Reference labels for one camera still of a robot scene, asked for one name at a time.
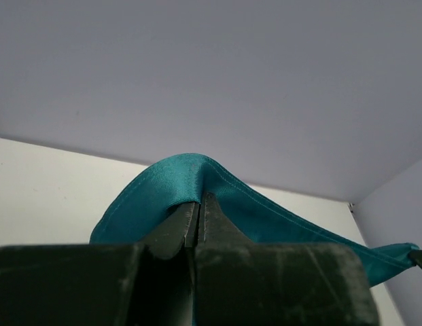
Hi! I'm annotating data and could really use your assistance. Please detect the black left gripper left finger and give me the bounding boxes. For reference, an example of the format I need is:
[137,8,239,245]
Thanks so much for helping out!
[0,202,199,325]

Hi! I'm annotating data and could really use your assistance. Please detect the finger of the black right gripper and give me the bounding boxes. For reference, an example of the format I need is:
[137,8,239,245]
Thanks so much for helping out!
[409,249,422,268]

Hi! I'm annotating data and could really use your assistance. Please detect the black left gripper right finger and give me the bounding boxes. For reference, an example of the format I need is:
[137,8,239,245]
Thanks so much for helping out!
[194,193,379,325]

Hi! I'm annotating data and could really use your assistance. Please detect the teal cloth napkin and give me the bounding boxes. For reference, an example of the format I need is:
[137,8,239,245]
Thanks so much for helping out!
[90,153,418,286]

